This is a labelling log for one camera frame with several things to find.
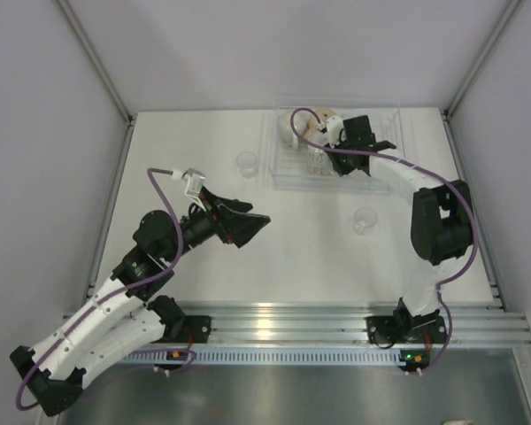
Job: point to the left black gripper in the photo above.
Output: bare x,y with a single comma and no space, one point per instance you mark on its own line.
242,226

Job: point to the white speckled mug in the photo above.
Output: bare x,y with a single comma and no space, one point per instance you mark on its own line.
285,131

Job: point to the floral mug orange inside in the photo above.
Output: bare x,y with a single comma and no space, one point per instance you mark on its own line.
318,163

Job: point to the beige ceramic mug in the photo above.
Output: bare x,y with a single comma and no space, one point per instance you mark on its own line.
314,124

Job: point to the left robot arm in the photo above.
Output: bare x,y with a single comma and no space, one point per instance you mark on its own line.
128,310

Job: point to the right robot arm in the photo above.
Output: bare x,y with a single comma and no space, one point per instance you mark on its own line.
441,232

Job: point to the clear glass near rack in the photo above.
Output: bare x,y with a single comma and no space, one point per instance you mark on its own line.
247,163

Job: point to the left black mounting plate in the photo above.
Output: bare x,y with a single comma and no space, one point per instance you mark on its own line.
190,329

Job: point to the black mounting plate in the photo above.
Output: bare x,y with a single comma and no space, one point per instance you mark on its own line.
190,329
385,333

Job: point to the clear glass right side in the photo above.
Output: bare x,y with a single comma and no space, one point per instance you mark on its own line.
364,221

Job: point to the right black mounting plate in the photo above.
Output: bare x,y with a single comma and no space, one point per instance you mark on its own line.
385,333

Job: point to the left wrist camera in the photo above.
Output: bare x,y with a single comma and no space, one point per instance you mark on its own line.
194,180

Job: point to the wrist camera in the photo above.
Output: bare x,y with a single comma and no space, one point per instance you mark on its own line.
194,180
333,128

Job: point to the clear wire dish rack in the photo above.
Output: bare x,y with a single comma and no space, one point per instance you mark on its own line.
369,125

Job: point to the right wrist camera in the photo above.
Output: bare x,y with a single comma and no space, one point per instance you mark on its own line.
333,128

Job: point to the perforated cable duct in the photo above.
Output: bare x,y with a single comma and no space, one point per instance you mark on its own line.
214,356

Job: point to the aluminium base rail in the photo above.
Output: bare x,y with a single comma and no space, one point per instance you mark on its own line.
334,325

